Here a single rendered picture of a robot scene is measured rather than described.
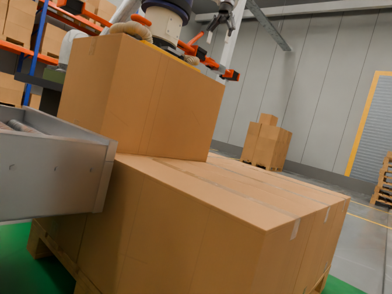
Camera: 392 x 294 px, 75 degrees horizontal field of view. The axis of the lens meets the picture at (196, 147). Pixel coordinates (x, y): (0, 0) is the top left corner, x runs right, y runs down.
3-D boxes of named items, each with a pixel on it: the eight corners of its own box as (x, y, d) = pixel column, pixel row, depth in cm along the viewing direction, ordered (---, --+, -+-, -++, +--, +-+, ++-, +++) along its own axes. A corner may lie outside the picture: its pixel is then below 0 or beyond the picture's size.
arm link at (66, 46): (51, 60, 148) (59, 22, 146) (69, 68, 166) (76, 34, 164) (77, 67, 147) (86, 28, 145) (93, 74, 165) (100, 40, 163)
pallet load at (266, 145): (268, 171, 765) (284, 114, 753) (238, 161, 826) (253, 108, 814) (282, 171, 861) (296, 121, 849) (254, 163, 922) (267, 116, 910)
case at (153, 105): (95, 150, 87) (122, 32, 84) (53, 128, 113) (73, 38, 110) (206, 162, 132) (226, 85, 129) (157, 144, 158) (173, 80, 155)
